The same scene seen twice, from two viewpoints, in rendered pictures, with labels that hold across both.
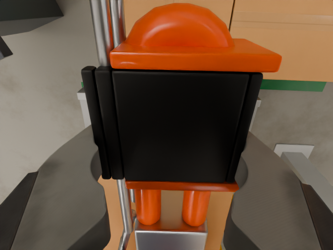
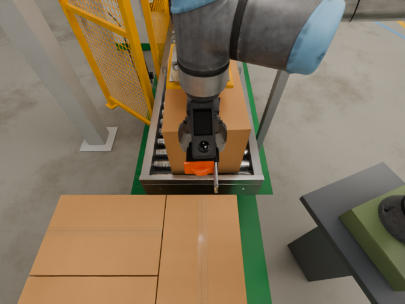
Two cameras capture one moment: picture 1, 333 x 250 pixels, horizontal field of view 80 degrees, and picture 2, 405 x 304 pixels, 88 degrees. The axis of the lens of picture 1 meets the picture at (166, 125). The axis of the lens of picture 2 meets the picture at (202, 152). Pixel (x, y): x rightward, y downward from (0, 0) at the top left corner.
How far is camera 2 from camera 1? 0.43 m
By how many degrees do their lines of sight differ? 4
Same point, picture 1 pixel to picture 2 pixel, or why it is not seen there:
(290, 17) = (123, 234)
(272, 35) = (134, 222)
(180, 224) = not seen: hidden behind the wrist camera
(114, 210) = (231, 107)
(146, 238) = not seen: hidden behind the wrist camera
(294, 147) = (96, 148)
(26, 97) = (317, 180)
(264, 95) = (123, 190)
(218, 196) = (170, 119)
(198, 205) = not seen: hidden behind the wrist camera
